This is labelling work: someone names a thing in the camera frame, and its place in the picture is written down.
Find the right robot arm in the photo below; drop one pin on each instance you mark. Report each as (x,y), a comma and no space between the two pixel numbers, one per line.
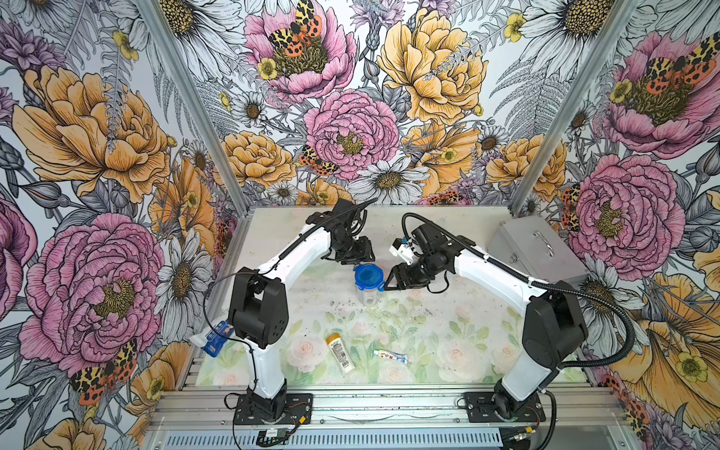
(553,325)

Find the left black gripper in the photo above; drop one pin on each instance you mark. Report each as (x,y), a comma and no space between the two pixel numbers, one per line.
(361,255)

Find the blue white packet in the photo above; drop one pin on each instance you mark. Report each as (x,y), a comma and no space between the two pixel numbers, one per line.
(212,342)

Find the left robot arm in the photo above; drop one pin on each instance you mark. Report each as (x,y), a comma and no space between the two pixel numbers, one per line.
(258,310)

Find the toothpaste tube lower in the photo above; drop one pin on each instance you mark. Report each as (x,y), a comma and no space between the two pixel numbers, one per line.
(401,358)

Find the blue lid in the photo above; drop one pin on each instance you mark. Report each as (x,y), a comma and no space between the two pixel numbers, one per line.
(369,277)

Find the silver metal case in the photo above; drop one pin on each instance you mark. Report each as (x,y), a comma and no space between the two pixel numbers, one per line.
(531,246)

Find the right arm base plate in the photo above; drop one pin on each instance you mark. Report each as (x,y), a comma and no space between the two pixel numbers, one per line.
(490,407)

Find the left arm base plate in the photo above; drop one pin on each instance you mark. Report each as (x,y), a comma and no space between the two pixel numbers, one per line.
(285,409)

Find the white bottle near front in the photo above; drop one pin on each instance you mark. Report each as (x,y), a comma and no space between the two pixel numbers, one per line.
(340,353)

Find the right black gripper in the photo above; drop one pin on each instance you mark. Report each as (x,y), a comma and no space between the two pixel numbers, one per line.
(401,278)

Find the clear plastic cup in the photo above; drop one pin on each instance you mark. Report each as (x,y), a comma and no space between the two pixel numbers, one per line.
(369,298)

